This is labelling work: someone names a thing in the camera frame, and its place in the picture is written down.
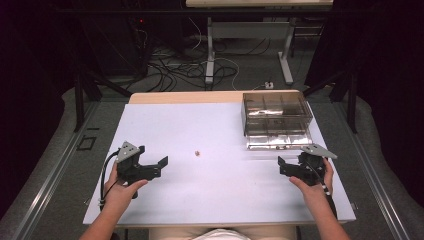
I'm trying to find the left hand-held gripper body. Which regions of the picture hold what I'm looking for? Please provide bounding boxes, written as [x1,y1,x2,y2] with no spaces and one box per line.
[115,140,163,186]

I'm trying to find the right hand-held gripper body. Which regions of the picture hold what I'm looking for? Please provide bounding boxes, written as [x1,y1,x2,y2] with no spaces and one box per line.
[285,143,338,187]

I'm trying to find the clear plastic drawer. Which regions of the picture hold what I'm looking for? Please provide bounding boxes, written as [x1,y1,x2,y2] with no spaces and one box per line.
[246,134,314,151]

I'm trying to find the brown transparent drawer organizer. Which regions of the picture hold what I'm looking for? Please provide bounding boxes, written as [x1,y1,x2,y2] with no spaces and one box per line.
[241,91,314,138]

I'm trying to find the person's right hand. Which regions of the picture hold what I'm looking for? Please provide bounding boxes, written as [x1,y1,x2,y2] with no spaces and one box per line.
[288,158,335,208]

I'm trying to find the person's left hand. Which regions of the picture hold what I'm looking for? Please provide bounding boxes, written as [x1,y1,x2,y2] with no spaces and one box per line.
[103,163,149,211]

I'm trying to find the white table mat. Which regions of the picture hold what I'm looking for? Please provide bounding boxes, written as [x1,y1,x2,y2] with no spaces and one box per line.
[82,102,357,225]

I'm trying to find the wooden table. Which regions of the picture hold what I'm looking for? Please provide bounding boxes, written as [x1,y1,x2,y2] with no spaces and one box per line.
[114,89,349,231]

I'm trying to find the person's beige pants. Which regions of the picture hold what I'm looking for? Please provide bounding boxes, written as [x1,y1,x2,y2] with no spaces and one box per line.
[148,225,298,240]

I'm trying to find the black metal stand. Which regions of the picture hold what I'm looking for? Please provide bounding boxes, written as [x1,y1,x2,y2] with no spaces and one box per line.
[302,68,360,135]
[73,64,133,133]

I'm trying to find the person's white shirt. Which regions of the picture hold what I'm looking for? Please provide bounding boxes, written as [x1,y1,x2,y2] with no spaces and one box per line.
[192,228,252,240]

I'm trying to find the dark equipment with red light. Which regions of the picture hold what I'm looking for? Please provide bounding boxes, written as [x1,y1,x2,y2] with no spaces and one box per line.
[127,14,152,78]

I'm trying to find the dark curtain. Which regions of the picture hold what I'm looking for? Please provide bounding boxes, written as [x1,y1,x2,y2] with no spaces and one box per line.
[0,0,81,221]
[304,0,424,208]

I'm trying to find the white desk with metal legs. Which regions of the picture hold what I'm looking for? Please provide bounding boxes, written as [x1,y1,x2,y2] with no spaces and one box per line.
[185,0,335,86]

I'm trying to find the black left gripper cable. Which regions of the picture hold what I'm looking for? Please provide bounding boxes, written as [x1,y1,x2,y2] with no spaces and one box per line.
[99,149,121,212]

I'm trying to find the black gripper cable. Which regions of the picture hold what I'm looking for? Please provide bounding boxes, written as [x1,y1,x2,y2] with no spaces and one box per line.
[304,159,339,220]
[99,149,121,212]

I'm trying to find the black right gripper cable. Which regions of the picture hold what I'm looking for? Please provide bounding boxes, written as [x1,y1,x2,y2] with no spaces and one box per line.
[304,159,339,220]

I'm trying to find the black floor hatch frame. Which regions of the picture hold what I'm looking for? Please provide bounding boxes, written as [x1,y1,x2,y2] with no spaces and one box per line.
[76,135,98,152]

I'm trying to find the metal floor rail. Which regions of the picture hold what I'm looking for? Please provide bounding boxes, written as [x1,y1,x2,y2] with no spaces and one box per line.
[12,99,102,240]
[333,99,412,240]

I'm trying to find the bundle of black floor cables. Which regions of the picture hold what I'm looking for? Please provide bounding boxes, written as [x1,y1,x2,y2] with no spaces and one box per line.
[133,48,240,93]

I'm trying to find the white floor cable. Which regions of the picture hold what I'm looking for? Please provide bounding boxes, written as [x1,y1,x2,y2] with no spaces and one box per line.
[187,16,242,92]

